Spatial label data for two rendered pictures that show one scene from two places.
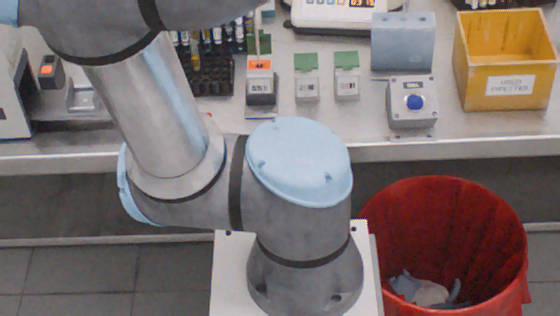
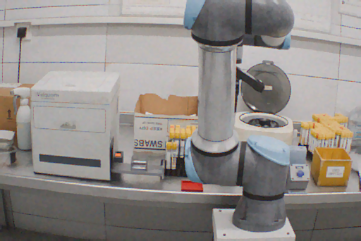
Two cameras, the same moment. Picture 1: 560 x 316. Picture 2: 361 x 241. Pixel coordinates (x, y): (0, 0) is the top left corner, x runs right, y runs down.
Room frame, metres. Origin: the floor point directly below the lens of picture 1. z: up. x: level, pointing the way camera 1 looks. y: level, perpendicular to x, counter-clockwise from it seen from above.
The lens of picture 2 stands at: (-0.54, 0.32, 1.56)
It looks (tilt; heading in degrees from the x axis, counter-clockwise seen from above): 17 degrees down; 351
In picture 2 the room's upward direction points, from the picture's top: 3 degrees clockwise
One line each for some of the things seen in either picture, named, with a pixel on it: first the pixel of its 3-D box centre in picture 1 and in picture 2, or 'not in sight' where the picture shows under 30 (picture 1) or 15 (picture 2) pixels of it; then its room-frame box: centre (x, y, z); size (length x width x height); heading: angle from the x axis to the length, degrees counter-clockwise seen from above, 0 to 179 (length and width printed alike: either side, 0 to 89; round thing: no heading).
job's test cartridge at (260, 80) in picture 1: (260, 78); not in sight; (1.03, -0.08, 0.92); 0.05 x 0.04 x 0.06; 170
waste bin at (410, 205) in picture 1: (425, 297); not in sight; (1.03, -0.40, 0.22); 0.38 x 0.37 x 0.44; 82
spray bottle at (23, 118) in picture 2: not in sight; (22, 118); (1.29, 0.66, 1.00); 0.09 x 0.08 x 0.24; 172
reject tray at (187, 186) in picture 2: not in sight; (192, 186); (0.98, 0.05, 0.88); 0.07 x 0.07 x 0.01; 82
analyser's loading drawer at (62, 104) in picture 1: (71, 99); (132, 165); (1.04, 0.23, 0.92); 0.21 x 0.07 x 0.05; 82
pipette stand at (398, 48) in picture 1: (401, 43); (291, 161); (1.06, -0.32, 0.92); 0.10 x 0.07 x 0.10; 77
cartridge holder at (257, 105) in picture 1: (261, 91); not in sight; (1.03, -0.08, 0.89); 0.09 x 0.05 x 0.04; 170
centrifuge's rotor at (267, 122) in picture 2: not in sight; (263, 127); (1.32, -0.28, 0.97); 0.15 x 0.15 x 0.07
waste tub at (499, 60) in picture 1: (501, 60); (331, 166); (0.99, -0.46, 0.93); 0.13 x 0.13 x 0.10; 81
